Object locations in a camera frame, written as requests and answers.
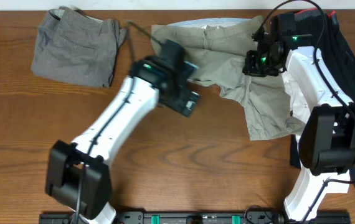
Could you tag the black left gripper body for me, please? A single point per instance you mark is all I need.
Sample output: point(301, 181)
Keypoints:
point(180, 99)

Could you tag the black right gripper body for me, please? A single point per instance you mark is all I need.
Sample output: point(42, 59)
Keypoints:
point(261, 65)

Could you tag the olive green shorts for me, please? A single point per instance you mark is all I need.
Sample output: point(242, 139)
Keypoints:
point(219, 53)

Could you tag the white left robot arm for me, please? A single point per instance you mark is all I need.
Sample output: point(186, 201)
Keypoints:
point(78, 173)

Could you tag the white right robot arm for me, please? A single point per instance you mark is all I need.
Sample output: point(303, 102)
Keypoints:
point(326, 146)

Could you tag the white printed t-shirt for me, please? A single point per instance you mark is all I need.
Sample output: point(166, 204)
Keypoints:
point(298, 104)

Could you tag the black garment with red trim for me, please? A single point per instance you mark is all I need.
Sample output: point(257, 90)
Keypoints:
point(335, 50)

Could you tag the grey folded shorts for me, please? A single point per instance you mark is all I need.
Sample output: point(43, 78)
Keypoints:
point(77, 49)

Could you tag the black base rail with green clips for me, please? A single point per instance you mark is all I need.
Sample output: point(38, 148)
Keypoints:
point(251, 216)

